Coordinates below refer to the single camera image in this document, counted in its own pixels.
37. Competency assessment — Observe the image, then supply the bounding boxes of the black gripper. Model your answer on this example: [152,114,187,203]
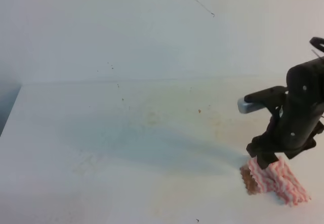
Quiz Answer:
[247,56,323,169]

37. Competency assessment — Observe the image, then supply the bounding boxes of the pink white striped rag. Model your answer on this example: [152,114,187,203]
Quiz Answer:
[240,157,311,206]

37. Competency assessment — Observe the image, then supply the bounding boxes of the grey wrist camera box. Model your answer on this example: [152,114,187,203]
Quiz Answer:
[237,86,289,114]

